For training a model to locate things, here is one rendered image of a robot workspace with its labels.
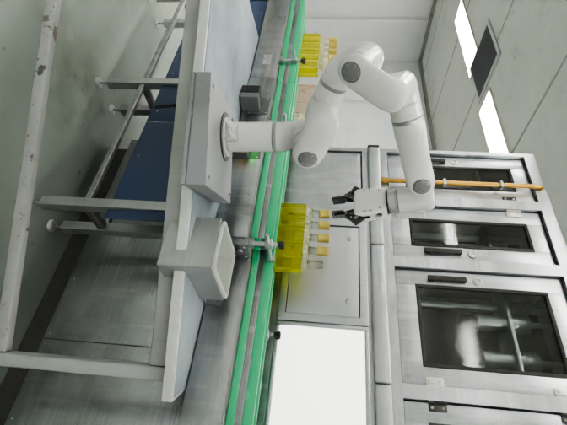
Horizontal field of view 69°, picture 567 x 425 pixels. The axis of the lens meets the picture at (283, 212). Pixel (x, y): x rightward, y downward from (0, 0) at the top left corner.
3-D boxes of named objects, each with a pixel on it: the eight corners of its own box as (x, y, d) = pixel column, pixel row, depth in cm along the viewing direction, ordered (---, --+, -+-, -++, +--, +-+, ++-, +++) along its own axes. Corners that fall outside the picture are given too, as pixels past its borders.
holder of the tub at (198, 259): (202, 305, 138) (225, 307, 137) (182, 266, 115) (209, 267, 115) (213, 260, 148) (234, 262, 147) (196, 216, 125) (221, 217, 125)
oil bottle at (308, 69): (283, 77, 224) (335, 78, 221) (283, 67, 219) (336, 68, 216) (284, 71, 227) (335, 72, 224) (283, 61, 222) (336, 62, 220)
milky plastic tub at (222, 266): (201, 299, 133) (227, 301, 132) (184, 266, 115) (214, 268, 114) (211, 253, 143) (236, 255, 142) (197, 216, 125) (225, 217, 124)
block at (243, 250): (231, 259, 148) (251, 260, 147) (227, 244, 140) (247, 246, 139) (233, 250, 150) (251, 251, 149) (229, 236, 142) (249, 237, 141)
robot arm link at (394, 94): (370, 120, 122) (352, 138, 111) (352, 46, 114) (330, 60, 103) (426, 109, 112) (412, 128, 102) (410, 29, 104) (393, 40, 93)
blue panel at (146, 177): (121, 243, 166) (224, 249, 162) (104, 217, 152) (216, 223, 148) (204, 29, 259) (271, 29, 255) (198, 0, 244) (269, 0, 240)
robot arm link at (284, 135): (275, 139, 139) (323, 139, 137) (272, 164, 129) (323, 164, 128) (273, 114, 132) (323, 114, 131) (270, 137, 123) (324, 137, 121)
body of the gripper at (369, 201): (393, 222, 124) (356, 225, 128) (391, 196, 130) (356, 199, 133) (391, 207, 118) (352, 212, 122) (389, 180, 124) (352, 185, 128)
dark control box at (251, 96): (240, 111, 181) (259, 111, 180) (238, 96, 174) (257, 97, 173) (243, 99, 185) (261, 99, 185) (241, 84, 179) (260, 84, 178)
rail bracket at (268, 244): (251, 262, 149) (285, 264, 147) (245, 237, 135) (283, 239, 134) (252, 255, 150) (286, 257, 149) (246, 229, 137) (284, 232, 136)
